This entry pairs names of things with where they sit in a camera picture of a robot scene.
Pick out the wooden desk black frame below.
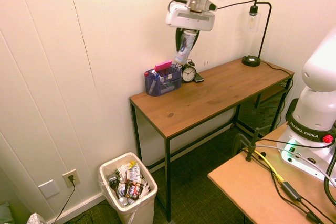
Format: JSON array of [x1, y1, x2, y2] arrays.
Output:
[[129, 57, 296, 222]]

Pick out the black twin-bell alarm clock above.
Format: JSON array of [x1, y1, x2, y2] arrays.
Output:
[[181, 60, 197, 83]]

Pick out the black desk lamp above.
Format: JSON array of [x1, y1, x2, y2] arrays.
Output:
[[241, 1, 272, 67]]

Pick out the white snack bag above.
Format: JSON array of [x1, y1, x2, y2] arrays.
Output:
[[126, 161, 143, 184]]

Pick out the patterned tissue box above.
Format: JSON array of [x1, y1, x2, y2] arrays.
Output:
[[26, 212, 47, 224]]

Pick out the grey cable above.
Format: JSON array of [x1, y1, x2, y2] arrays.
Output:
[[255, 144, 336, 180]]

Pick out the small black box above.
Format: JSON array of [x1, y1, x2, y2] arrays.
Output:
[[108, 175, 119, 190]]

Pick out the beige wall power outlet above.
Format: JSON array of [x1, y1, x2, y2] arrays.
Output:
[[62, 169, 80, 189]]

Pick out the black table clamp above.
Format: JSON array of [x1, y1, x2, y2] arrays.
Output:
[[230, 126, 272, 162]]

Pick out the blue mesh desk organizer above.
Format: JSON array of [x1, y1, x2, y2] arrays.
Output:
[[144, 63, 183, 97]]

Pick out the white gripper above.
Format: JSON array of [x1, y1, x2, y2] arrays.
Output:
[[165, 3, 217, 52]]

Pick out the black lamp cord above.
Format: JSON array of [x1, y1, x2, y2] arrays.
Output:
[[259, 60, 294, 124]]

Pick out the teal cushion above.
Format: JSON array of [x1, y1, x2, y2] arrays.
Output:
[[0, 201, 14, 224]]

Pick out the clear plastic bottle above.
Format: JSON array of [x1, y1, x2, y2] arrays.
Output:
[[116, 183, 132, 207]]

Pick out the black power cord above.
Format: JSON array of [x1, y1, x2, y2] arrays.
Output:
[[53, 175, 77, 224]]

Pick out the yellow network cable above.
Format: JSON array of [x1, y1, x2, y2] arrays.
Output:
[[255, 150, 286, 183]]

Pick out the white energy drink can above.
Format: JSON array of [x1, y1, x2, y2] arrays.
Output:
[[174, 30, 198, 65]]

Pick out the beige plastic trash bin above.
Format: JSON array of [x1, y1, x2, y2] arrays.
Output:
[[99, 152, 159, 224]]

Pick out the crumpled white paper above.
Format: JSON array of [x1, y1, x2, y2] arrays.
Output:
[[116, 163, 131, 180]]

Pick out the pink sticky note pad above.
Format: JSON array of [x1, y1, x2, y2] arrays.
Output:
[[154, 60, 173, 71]]

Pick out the black cable adapter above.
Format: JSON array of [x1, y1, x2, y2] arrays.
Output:
[[280, 181, 303, 201]]

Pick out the dark candy wrapper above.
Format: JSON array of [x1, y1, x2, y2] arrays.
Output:
[[124, 180, 144, 200]]

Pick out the white blank wall plate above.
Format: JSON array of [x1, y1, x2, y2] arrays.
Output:
[[37, 179, 60, 199]]

